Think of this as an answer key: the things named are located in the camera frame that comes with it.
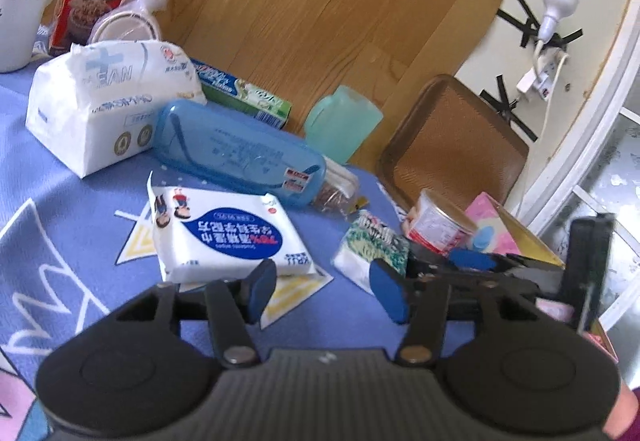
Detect clear snack packet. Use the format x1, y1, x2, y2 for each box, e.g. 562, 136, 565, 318
311, 156, 362, 223

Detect green blue toothpaste box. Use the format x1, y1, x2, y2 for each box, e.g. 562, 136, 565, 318
190, 58, 294, 130

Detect person's right hand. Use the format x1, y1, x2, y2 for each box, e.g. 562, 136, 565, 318
600, 383, 640, 441

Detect white blue wet wipes pack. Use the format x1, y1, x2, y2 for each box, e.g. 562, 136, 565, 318
146, 171, 318, 283

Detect gold cardboard box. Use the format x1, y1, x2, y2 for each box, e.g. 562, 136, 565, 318
499, 208, 567, 272

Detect white window frame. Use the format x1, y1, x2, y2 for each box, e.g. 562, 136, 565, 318
517, 16, 640, 337

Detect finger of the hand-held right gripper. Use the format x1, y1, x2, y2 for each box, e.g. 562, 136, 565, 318
406, 248, 541, 296
447, 247, 567, 281

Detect white enamel mug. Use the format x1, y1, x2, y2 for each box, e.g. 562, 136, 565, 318
0, 0, 52, 74

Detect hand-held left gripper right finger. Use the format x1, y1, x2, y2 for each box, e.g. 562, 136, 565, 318
369, 258, 572, 368

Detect brown plastic tray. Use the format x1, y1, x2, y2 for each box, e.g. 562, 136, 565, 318
375, 74, 530, 223

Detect blue plastic case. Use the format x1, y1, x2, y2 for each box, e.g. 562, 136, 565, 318
152, 100, 327, 211

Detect small green printed tissue pack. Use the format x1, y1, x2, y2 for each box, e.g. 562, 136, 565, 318
332, 210, 412, 297

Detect red label tin can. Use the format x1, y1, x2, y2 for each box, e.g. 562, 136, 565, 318
404, 188, 479, 256

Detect white power strip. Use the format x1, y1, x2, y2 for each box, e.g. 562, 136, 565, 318
516, 48, 571, 101

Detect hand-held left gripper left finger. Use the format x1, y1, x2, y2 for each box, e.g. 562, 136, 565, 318
104, 258, 279, 368

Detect blue printed tablecloth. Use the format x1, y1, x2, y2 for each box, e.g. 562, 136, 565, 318
0, 48, 623, 441

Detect white cable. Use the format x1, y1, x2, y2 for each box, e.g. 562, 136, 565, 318
515, 38, 571, 222

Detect bagged paper bowls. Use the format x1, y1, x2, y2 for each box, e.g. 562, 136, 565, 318
89, 0, 174, 45

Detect pink tissue box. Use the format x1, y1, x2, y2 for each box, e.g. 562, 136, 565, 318
464, 191, 527, 255

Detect large white tissue pack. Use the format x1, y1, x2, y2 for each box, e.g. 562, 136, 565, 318
25, 40, 209, 179

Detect green plastic cup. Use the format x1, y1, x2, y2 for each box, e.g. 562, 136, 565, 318
303, 84, 384, 166

